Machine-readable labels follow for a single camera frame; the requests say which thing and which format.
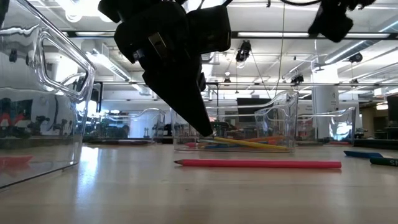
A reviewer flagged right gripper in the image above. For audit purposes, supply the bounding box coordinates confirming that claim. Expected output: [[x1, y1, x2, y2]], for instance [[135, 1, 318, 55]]
[[322, 0, 377, 12]]

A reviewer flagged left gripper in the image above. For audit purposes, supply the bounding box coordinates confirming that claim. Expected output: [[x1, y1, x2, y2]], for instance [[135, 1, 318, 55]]
[[113, 2, 214, 137]]

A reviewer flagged yellow pencil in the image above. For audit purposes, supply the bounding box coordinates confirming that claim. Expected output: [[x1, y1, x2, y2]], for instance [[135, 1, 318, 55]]
[[214, 136, 290, 152]]

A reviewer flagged orange pencil red eraser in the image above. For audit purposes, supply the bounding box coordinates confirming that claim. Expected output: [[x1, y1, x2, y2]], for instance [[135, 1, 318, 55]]
[[247, 135, 285, 144]]

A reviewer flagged clear plastic bin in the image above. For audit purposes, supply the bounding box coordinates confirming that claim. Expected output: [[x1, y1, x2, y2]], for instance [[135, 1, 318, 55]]
[[0, 0, 96, 189], [83, 107, 167, 146], [170, 90, 300, 153], [297, 106, 358, 146]]

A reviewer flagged pink colored pencil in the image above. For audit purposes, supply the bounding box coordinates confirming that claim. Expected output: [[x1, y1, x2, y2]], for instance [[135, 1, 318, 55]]
[[174, 159, 343, 170]]

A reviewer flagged dark red crayon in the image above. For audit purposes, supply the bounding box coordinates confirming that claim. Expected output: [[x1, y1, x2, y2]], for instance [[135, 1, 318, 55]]
[[93, 139, 125, 146]]

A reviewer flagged black ceiling spotlight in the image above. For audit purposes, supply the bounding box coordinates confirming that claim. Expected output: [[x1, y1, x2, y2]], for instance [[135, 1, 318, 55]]
[[348, 52, 364, 64]]

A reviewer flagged black monitor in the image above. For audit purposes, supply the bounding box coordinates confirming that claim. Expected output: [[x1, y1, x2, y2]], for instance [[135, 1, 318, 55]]
[[236, 97, 274, 123]]

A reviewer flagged white pillar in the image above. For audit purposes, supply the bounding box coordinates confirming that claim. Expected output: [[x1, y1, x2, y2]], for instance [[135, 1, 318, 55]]
[[312, 63, 340, 140]]

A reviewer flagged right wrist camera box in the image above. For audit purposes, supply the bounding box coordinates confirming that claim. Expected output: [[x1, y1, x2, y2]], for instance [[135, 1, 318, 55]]
[[307, 6, 354, 44]]

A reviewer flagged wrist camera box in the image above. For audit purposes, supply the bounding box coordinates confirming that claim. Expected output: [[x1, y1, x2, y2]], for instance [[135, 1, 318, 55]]
[[186, 5, 233, 54], [307, 6, 354, 44]]

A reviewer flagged silver ventilation duct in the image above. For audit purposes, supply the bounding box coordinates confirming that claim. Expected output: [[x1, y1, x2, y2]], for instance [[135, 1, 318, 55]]
[[182, 0, 229, 65]]

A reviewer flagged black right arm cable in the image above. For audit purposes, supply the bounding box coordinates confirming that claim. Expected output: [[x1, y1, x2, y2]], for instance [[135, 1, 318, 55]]
[[279, 0, 323, 7]]

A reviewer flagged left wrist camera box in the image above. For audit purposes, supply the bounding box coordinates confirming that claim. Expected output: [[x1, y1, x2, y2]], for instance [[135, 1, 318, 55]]
[[186, 5, 233, 54]]

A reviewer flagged black overhead camera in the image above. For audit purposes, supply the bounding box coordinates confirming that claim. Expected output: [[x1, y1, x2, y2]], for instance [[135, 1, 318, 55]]
[[234, 39, 252, 63]]

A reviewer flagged black silver frame crossbar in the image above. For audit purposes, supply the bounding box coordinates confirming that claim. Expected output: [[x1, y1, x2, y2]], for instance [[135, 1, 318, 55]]
[[65, 30, 398, 40]]

